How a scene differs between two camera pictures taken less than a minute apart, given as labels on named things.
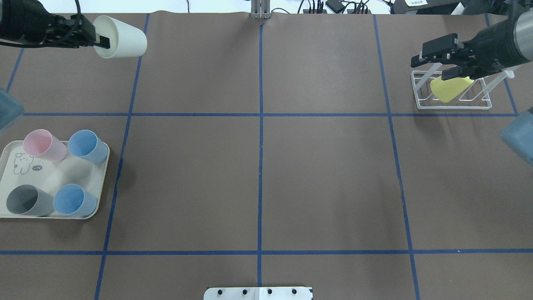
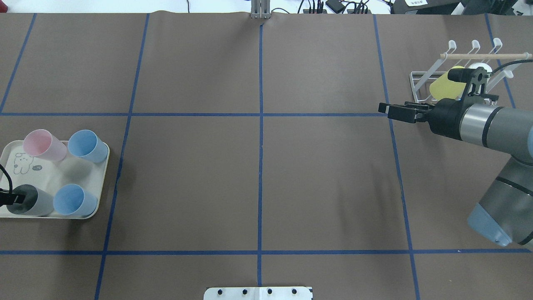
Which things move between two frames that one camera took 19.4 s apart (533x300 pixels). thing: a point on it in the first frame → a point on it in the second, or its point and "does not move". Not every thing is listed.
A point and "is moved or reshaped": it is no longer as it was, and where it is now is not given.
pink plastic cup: x=40 y=143 does not move
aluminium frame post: x=260 y=9 does not move
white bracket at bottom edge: x=290 y=293 does not move
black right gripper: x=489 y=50 → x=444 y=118
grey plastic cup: x=27 y=199 does not move
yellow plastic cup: x=446 y=90 does not move
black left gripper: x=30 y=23 → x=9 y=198
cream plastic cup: x=125 y=41 is moved or reshaped
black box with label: x=424 y=7 does not move
